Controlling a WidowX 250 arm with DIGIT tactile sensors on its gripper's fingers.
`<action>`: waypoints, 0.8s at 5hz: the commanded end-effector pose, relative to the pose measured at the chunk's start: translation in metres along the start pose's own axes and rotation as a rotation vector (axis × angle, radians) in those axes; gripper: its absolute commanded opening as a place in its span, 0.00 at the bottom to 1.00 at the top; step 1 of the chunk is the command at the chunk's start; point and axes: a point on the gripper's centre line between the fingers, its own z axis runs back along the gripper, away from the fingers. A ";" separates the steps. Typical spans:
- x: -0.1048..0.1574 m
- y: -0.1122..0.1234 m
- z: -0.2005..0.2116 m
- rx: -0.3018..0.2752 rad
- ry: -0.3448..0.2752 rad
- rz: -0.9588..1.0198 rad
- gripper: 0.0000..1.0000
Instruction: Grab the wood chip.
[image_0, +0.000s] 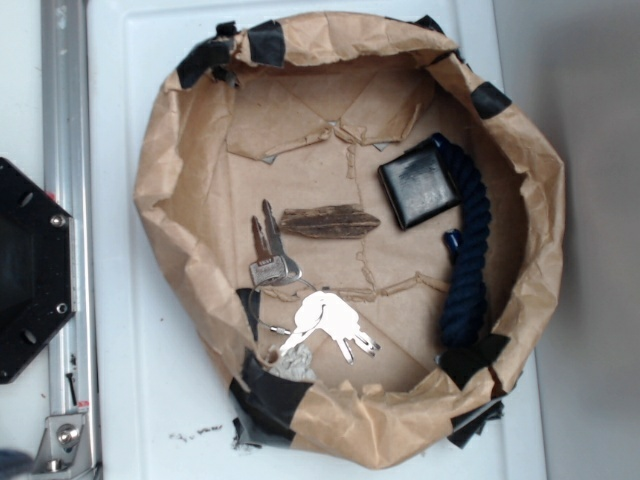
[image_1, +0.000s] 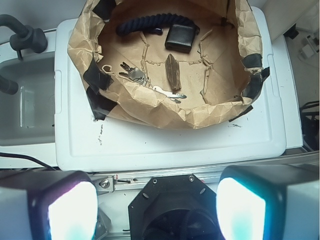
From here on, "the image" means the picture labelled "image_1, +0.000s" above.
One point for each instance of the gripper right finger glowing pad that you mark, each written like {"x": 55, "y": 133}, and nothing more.
{"x": 269, "y": 202}

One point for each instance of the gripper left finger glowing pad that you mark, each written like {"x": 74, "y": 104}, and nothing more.
{"x": 47, "y": 205}

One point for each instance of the brown wood chip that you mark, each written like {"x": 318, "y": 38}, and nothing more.
{"x": 172, "y": 68}

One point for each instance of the white plastic bin lid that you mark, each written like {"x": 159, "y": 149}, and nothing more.
{"x": 111, "y": 145}

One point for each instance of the clear plastic bin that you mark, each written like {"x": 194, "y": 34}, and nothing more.
{"x": 27, "y": 117}

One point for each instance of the silver key bunch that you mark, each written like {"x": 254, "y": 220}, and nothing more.
{"x": 138, "y": 76}

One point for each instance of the white connector parts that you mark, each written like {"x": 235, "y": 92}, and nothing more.
{"x": 310, "y": 47}

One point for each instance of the crumpled brown paper bag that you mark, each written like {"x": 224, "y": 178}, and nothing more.
{"x": 222, "y": 76}

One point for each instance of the black leather wallet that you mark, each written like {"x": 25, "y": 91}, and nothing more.
{"x": 180, "y": 38}

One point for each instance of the aluminium frame rail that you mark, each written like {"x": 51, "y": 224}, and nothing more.
{"x": 108, "y": 182}

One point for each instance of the black octagonal mount plate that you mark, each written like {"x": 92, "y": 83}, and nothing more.
{"x": 179, "y": 207}

